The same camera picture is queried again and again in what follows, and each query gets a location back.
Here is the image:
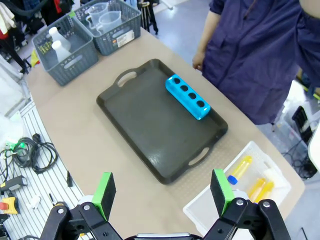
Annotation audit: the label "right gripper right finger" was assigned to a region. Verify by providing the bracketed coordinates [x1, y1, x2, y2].
[203, 168, 292, 240]

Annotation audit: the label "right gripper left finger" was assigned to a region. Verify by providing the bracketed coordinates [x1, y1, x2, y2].
[39, 172, 123, 240]

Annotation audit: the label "yellow tube with blue cap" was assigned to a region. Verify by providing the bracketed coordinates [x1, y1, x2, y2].
[227, 155, 253, 186]
[254, 181, 275, 204]
[247, 177, 267, 202]

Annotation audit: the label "white plastic conical flask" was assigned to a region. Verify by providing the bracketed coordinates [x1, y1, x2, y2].
[48, 26, 72, 51]
[51, 40, 72, 63]

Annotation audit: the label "clear plastic measuring beaker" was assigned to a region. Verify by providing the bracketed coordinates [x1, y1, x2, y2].
[86, 3, 110, 30]
[96, 11, 123, 36]

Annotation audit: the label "person's right forearm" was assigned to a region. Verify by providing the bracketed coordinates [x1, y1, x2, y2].
[196, 11, 220, 55]

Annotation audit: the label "person's right hand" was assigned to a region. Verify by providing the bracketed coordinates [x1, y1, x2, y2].
[191, 51, 206, 71]

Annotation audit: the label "white plastic bin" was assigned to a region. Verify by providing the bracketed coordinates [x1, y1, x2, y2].
[182, 140, 293, 236]

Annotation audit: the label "small white plastic piece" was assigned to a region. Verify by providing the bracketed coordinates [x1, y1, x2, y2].
[25, 195, 41, 210]

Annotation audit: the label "dark brown serving tray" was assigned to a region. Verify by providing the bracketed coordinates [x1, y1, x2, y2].
[96, 58, 229, 185]

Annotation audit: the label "grey yellow handheld tool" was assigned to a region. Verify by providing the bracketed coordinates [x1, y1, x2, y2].
[0, 175, 28, 193]

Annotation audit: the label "yellow red emergency stop button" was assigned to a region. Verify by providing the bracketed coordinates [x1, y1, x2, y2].
[0, 196, 21, 215]

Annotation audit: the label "blue test tube rack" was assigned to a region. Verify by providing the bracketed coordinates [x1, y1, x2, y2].
[164, 74, 212, 121]

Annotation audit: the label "white rounded panel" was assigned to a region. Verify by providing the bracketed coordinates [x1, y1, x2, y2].
[307, 124, 320, 173]

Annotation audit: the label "black crate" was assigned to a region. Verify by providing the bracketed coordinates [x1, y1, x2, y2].
[291, 106, 313, 145]

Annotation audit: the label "clear plastic bag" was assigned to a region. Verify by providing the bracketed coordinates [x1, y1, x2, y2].
[0, 111, 27, 151]

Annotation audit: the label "grey basket with flasks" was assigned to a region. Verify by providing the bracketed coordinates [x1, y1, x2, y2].
[31, 15, 100, 87]

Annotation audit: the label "person's dark blue coat torso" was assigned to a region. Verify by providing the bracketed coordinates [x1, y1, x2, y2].
[201, 0, 320, 125]

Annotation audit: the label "grey basket with label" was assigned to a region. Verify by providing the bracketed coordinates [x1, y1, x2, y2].
[72, 0, 143, 56]

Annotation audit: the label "yellow cloth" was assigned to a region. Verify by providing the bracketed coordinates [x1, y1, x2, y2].
[30, 49, 41, 68]

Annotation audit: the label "white label sticker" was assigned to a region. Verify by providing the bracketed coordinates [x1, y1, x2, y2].
[116, 31, 136, 48]

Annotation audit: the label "black cable bundle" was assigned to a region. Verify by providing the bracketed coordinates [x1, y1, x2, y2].
[12, 133, 59, 175]

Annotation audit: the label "black floor cables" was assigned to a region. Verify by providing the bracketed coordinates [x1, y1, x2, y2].
[282, 138, 319, 180]

